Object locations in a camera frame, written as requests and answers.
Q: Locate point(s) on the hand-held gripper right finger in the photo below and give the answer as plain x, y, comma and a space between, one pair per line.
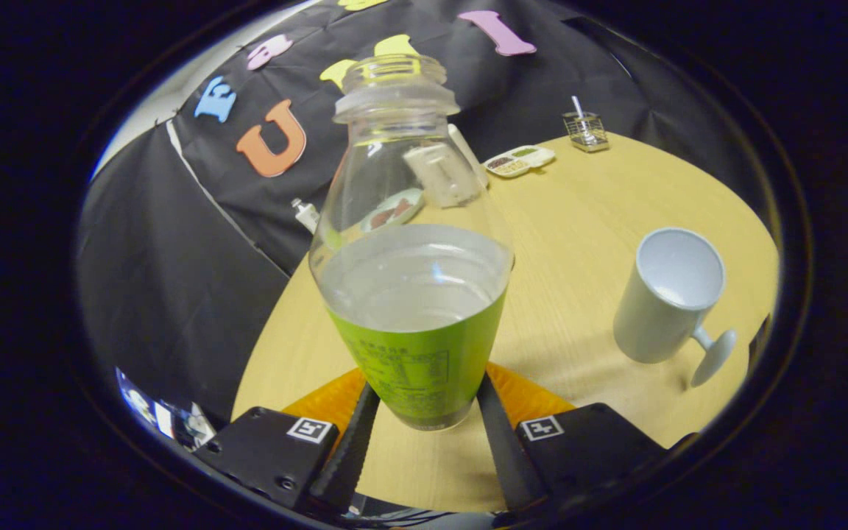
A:
586, 449

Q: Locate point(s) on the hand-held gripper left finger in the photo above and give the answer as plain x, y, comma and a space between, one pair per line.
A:
269, 449

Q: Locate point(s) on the white cup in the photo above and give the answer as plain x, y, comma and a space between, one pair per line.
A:
652, 316

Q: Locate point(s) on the clear juice bottle green label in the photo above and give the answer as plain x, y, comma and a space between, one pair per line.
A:
417, 346

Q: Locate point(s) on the small green white bottle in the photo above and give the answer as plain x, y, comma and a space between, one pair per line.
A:
308, 216

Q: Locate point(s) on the black backdrop cloth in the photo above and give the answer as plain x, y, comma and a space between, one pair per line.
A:
174, 294

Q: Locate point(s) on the wooden table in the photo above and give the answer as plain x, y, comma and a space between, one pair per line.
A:
586, 235

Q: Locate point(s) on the brown meat slices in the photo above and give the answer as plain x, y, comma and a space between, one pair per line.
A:
391, 213

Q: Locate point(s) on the pale blue plate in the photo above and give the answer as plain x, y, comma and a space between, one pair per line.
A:
408, 200

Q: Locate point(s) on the white divided dish of beans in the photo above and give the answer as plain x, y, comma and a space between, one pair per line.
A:
520, 160

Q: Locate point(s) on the white toaster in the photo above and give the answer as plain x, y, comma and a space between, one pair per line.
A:
472, 158

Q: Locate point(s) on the metal spoon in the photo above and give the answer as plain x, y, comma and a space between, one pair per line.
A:
578, 109

